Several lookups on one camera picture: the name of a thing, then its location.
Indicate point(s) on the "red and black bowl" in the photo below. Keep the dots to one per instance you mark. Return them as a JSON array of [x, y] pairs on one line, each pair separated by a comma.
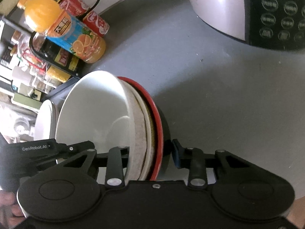
[[160, 128]]

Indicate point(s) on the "black metal kitchen shelf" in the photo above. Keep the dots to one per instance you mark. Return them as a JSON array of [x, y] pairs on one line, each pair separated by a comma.
[[33, 60]]

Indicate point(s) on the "small white Bakery plate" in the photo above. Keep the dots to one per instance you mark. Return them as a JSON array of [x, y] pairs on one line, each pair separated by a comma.
[[46, 121]]

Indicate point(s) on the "white patterned ceramic bowl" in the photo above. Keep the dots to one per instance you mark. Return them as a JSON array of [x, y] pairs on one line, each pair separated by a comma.
[[101, 109]]

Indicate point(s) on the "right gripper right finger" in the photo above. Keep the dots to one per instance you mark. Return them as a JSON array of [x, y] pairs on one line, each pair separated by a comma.
[[194, 160]]

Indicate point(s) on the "soy sauce bottle yellow label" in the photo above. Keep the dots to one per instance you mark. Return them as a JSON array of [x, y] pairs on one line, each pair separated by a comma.
[[53, 54]]

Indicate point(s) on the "orange juice bottle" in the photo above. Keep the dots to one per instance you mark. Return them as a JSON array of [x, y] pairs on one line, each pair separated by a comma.
[[47, 18]]

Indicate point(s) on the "person's right hand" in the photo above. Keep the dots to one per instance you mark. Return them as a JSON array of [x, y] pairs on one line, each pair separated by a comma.
[[297, 213]]

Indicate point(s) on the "person's left hand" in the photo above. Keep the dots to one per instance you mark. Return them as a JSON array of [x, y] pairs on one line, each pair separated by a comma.
[[11, 213]]

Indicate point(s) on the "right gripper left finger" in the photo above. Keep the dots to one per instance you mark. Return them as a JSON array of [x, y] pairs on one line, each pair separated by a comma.
[[117, 161]]

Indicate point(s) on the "silver black rice cooker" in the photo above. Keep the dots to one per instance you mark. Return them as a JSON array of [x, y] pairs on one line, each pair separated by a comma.
[[268, 24]]

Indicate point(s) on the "red soda can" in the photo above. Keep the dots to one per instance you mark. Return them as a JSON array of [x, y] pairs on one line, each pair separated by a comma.
[[74, 7], [96, 23]]

